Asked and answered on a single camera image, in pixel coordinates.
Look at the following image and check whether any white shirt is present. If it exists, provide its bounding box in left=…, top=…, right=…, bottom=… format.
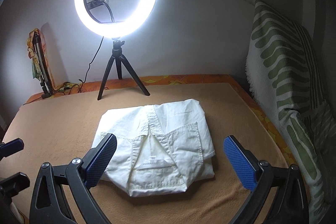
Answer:
left=92, top=99, right=215, bottom=197

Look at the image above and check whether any colourful scarf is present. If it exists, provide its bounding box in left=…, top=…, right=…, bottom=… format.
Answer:
left=27, top=29, right=42, bottom=79

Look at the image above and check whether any green patterned white pillow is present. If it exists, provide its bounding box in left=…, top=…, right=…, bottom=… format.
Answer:
left=246, top=0, right=335, bottom=223

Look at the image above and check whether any black ring light cable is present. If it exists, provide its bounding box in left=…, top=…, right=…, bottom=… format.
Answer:
left=56, top=0, right=116, bottom=94

